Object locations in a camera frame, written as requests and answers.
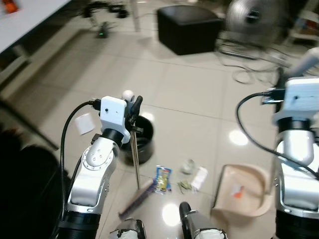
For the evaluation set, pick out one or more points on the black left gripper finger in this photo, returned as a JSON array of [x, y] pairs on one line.
[[128, 110], [137, 107]]

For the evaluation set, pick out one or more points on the broom with white knob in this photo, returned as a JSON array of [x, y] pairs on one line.
[[136, 164]]

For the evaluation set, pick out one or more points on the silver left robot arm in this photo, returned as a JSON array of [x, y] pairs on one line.
[[92, 174]]

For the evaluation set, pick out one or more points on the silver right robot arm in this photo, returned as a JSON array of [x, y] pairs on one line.
[[296, 189]]

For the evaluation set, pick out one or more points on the grey floor fan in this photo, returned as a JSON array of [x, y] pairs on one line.
[[254, 17]]

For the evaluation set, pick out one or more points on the black round waste bin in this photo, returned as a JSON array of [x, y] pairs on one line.
[[145, 142]]

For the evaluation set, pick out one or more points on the white paper sheet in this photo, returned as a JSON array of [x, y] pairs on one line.
[[84, 124]]

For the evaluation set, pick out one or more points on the blue yellow snack packet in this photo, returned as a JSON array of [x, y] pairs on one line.
[[163, 179]]

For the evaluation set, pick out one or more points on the crumpled silver wrapper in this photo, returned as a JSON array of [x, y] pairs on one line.
[[188, 166]]

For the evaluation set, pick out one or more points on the small green wrapper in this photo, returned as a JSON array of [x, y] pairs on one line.
[[184, 186]]

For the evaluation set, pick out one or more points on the white paper scrap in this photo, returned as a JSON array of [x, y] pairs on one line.
[[200, 178]]

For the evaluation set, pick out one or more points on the black device with green light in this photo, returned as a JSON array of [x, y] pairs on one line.
[[103, 31]]

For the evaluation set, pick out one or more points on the black cube ottoman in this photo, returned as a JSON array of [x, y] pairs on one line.
[[189, 30]]

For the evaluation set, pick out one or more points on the robot right leg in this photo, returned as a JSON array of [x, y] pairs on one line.
[[202, 226]]

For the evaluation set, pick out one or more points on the orange white litter piece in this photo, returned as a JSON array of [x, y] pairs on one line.
[[238, 191]]

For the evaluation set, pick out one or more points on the dark black seat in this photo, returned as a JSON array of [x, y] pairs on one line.
[[25, 189]]

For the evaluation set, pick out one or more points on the white table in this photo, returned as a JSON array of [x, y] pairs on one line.
[[25, 17]]

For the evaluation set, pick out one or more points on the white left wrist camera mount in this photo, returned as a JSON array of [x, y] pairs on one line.
[[112, 112]]

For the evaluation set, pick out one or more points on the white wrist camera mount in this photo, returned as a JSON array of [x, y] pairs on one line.
[[301, 99], [112, 112]]

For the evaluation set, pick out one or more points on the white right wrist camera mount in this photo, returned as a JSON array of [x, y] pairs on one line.
[[301, 99]]

